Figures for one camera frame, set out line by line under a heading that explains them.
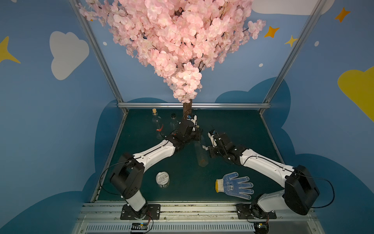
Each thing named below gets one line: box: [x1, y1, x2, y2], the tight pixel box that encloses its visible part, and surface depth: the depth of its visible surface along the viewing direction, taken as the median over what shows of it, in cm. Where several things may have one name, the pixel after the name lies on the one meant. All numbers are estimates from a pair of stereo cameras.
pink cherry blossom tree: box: [77, 0, 265, 120], surface depth 48 cm
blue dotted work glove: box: [215, 171, 255, 200], surface depth 85 cm
